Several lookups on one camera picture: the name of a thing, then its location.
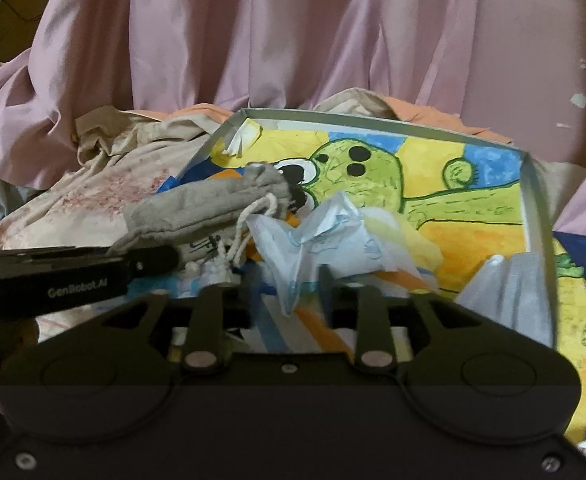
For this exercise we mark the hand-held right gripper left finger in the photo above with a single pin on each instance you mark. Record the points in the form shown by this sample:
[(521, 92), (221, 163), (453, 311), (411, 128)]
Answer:
[(243, 317)]

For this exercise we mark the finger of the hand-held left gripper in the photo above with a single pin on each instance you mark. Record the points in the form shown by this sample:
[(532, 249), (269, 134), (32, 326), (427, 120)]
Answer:
[(153, 260)]

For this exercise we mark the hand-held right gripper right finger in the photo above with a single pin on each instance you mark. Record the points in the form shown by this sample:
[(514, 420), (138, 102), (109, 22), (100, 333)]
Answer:
[(331, 287)]

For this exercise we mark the cartoon painted box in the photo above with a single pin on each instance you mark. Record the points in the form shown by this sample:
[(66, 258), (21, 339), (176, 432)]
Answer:
[(473, 200)]

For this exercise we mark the beige blanket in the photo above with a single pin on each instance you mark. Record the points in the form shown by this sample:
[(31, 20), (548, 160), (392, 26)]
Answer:
[(98, 185)]

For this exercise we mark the yellow cloth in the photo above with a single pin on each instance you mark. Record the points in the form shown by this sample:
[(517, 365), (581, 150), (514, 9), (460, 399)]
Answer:
[(418, 250)]

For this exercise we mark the grey and white cloth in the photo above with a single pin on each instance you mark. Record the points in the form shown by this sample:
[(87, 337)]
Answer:
[(513, 295)]

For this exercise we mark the wide pink curtain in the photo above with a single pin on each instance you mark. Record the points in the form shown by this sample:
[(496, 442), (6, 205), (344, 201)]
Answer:
[(248, 35)]

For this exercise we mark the brown wooden headboard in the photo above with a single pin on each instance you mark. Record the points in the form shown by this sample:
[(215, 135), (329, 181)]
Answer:
[(3, 30)]

